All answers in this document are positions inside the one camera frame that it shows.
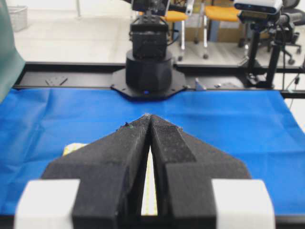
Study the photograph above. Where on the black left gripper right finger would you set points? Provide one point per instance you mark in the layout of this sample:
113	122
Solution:
202	187

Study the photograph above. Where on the blue table cloth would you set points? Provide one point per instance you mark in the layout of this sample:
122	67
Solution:
255	126

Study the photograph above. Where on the green curtain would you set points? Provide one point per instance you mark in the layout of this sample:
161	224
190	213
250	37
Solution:
11	62

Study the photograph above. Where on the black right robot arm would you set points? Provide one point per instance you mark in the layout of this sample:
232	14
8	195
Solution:
149	72

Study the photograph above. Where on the white wire basket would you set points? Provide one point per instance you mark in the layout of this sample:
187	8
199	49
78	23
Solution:
18	17

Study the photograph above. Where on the yellow checked towel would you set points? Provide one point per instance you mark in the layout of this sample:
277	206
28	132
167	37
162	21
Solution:
142	199

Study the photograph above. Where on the black table frame rail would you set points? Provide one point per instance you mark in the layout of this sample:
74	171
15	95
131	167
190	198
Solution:
99	76

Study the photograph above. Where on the white blue depth camera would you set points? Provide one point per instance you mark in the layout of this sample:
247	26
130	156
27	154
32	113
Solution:
263	6

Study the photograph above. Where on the black office chair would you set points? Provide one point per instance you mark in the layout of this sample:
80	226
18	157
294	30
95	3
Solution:
289	23

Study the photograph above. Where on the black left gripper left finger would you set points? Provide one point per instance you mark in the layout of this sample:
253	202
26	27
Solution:
98	186

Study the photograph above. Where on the orange chair right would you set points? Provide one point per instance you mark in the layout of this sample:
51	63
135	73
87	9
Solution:
217	23

